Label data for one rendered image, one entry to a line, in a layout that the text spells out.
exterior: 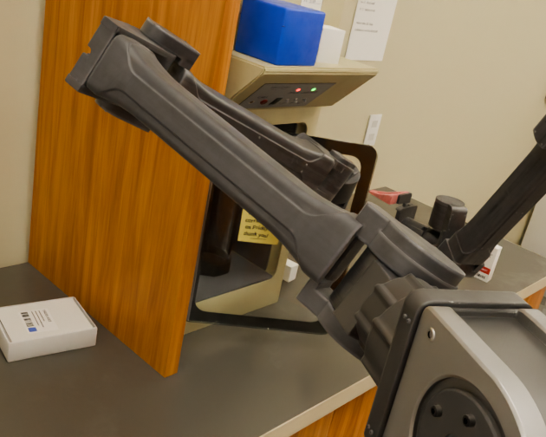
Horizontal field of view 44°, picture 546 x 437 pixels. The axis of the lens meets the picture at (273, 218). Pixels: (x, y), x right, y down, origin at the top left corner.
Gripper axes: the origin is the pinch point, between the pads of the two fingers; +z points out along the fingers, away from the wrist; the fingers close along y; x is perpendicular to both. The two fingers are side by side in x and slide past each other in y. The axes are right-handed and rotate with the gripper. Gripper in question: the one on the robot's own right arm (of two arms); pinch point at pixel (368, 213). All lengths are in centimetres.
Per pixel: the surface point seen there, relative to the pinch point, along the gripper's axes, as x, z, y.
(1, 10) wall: 56, 55, 28
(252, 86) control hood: 40.0, 2.8, 27.1
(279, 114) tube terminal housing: 21.8, 11.6, 19.4
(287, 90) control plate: 30.1, 3.8, 26.1
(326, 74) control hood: 25.1, 0.2, 30.0
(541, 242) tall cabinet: -271, 44, -77
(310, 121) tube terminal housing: 11.6, 11.6, 17.4
